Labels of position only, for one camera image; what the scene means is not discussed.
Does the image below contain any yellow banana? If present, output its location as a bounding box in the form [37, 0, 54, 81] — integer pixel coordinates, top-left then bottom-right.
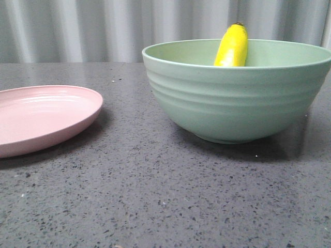
[214, 22, 248, 67]

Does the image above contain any green ribbed bowl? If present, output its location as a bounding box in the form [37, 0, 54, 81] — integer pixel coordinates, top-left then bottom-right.
[142, 39, 330, 144]

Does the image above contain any pink plate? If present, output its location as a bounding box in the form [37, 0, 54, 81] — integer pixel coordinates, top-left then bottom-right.
[1, 85, 103, 158]

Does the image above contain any grey curtain backdrop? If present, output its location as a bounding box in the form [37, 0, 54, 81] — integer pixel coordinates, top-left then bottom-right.
[1, 1, 330, 63]

